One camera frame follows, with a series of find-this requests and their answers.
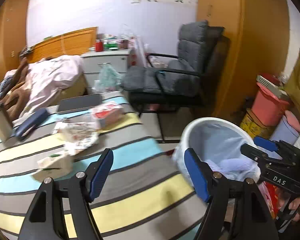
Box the white green tissue pack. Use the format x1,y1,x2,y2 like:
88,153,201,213
32,152,72,182

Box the snack wrapper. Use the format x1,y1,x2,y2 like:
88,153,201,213
52,121,98,156

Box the pink strawberry milk carton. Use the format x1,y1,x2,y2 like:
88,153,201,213
90,101,125,130

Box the white round trash bin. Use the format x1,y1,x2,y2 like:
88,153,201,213
173,116,262,188

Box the red gift box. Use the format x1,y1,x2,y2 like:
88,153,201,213
264,182,279,218

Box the yellow patterned tin box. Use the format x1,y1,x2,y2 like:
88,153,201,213
240,108,275,139

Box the pink plastic box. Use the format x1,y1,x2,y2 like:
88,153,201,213
251,82,290,127

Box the striped blanket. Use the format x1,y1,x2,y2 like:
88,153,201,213
0,92,206,239

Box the navy glasses case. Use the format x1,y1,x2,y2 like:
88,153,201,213
15,108,50,141

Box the beige brown travel mug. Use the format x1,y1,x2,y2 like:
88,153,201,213
0,104,13,141

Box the grey chair cushion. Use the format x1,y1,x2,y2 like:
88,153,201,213
121,21,209,96

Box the black smartphone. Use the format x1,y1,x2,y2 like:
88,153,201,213
57,94,103,114

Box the black office chair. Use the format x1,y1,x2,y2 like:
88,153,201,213
127,26,225,140

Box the brown fleece blanket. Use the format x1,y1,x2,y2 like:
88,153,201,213
0,58,31,122

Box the pink white duvet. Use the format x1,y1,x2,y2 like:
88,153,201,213
20,55,85,116

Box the large wooden closet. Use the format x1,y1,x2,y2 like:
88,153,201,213
197,0,290,122

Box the green patterned plastic bag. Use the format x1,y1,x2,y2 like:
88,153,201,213
93,62,123,93

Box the white bedside cabinet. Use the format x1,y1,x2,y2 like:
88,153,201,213
80,48,134,94

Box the wooden headboard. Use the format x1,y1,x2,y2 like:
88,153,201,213
26,27,98,63

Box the red cup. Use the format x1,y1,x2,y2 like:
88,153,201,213
95,40,104,52

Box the orange wooden wardrobe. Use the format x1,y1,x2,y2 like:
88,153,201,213
0,0,29,82

